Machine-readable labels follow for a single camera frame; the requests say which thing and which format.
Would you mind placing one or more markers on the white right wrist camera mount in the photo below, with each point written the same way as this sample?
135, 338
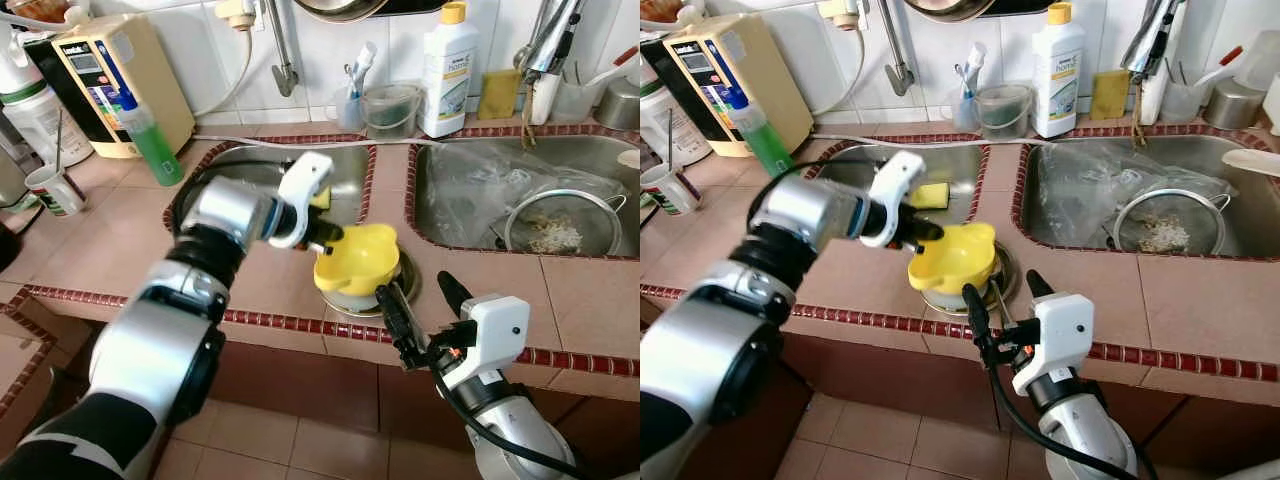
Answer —
1060, 325
495, 325

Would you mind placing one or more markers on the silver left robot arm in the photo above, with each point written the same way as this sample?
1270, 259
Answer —
700, 360
150, 350

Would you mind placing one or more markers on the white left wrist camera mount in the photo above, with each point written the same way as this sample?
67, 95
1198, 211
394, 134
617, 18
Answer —
300, 180
890, 180

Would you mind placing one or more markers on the mustard yellow scouring pad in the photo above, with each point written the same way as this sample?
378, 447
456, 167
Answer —
500, 95
1110, 95

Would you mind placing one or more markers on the beige wall plug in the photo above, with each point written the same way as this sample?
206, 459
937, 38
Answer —
238, 12
845, 12

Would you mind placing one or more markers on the steel cup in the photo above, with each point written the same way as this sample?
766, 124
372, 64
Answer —
620, 105
1235, 105

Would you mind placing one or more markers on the translucent plastic jug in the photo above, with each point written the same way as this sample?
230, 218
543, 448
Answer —
1262, 60

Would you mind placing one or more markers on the small steel sink basin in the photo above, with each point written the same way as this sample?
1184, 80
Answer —
250, 160
950, 160

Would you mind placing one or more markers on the clear toothbrush cup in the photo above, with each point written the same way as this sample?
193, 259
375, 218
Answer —
963, 115
348, 112

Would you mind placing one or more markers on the clear plastic tumbler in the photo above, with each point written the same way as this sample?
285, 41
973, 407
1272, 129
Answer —
575, 100
1185, 100

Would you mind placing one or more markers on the thin metal stirrer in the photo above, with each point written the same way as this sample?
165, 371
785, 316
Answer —
670, 140
58, 140

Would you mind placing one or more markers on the chrome pull-out faucet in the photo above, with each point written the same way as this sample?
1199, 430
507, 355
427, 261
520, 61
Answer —
548, 40
1152, 40

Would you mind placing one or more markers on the green dish soap bottle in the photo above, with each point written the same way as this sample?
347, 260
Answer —
155, 145
765, 145

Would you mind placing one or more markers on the large steel sink basin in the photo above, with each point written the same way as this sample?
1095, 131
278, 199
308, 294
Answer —
600, 158
1250, 215

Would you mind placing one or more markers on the white plastic spatula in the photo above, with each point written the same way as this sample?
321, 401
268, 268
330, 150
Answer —
630, 158
1252, 162

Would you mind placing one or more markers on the clear plastic bag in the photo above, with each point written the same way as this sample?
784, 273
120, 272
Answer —
480, 185
1085, 185

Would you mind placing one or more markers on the round steel plate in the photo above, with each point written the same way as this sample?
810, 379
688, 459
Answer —
405, 285
1005, 280

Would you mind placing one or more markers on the hanging black pan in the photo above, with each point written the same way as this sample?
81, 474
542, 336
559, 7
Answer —
1025, 6
415, 6

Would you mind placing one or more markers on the yellow plastic bowl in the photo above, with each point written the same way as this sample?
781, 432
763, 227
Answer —
955, 260
360, 260

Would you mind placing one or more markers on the large white plastic jar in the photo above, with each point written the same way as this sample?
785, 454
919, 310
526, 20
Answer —
40, 125
680, 135

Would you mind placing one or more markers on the clear plastic bucket container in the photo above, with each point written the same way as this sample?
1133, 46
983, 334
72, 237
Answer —
392, 112
1003, 112

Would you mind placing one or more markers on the bright yellow dish sponge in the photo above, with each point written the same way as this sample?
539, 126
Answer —
935, 195
323, 198

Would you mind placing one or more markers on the white printed mug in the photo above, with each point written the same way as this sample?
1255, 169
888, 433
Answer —
55, 192
672, 190

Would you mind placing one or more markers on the white ladle red tip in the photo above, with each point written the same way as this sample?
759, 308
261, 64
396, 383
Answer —
1230, 58
625, 60

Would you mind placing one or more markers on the white detergent bottle yellow cap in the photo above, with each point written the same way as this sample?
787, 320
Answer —
1057, 80
448, 80

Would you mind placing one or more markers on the round metal strainer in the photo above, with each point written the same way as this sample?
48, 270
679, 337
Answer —
1165, 235
555, 235

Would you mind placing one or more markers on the red-brown base cabinet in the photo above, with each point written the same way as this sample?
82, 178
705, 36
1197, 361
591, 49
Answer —
900, 380
320, 390

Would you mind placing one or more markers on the white bottle green cap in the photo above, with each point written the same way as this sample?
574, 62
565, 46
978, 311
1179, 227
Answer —
545, 100
1155, 100

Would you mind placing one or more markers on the beige water purifier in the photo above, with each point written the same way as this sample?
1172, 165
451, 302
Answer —
150, 90
780, 90

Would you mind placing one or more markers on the chrome wall tap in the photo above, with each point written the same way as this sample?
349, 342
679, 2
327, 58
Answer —
283, 60
897, 60

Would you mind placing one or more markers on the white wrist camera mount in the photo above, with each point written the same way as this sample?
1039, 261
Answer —
1060, 325
890, 180
495, 325
300, 180

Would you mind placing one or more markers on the hanging steel wok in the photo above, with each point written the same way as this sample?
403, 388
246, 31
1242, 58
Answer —
335, 8
950, 8

